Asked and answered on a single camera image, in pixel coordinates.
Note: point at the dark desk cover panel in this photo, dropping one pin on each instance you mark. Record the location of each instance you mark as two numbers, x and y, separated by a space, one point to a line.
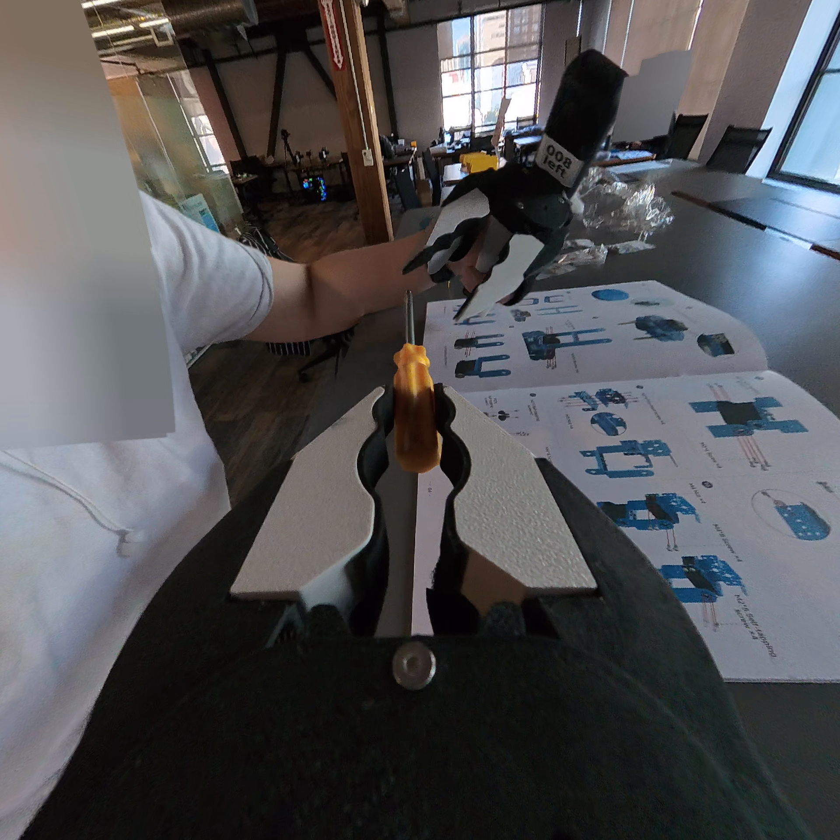
761 213

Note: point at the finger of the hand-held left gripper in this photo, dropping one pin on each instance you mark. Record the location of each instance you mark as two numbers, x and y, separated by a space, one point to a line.
459 210
515 269

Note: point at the large side window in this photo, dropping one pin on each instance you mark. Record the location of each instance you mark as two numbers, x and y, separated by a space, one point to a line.
810 98

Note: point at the person's left hand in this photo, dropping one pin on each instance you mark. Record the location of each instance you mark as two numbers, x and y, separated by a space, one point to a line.
467 277

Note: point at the crumpled clear plastic bag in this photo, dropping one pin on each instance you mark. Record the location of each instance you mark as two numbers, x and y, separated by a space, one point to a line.
623 200

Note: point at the wooden pillar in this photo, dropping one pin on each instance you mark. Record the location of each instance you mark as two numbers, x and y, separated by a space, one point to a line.
358 131

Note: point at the person's left forearm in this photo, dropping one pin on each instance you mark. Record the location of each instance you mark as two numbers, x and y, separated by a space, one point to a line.
348 289

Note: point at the striped office chair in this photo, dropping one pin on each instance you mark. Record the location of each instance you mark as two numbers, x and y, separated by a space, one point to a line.
315 351

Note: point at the red hanging sign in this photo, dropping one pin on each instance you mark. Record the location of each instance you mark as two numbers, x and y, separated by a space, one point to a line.
333 36

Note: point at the yellow storage bin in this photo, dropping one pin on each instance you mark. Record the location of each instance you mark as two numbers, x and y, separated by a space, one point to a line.
482 163

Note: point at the lit computer case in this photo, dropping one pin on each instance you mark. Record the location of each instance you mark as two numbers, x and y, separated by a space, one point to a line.
313 185

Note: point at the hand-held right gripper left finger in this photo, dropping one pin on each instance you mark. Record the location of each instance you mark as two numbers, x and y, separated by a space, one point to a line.
315 505

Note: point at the black camera tripod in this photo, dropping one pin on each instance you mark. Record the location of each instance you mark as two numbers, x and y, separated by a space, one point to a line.
287 148

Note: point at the blue printed instruction manual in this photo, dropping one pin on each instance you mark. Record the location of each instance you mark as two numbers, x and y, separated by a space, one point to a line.
656 420

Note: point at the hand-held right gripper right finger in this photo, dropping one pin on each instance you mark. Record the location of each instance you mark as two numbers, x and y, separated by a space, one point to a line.
512 518

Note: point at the person's white shirt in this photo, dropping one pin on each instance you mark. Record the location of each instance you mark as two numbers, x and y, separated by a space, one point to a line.
98 558

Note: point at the gridded end window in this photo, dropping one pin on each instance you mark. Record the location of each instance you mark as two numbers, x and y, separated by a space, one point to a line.
489 72

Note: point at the dark grey desk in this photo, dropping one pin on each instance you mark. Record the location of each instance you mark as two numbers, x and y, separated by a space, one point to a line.
754 282

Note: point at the black office chair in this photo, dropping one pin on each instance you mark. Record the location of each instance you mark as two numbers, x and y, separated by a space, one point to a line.
688 134
738 149

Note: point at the small clear parts bags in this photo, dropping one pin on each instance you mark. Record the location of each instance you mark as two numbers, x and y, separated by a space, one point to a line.
590 253

